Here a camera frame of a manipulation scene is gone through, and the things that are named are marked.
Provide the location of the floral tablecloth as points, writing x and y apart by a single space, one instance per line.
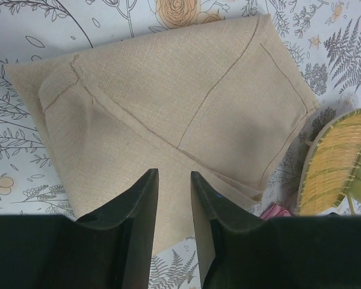
42 245

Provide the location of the yellow woven bamboo tray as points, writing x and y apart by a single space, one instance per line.
330 166

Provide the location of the beige cloth napkin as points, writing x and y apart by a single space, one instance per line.
224 98

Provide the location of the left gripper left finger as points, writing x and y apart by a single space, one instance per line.
121 238

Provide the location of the pink placemat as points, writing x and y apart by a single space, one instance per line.
275 210

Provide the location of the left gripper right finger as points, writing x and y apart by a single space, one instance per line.
231 243

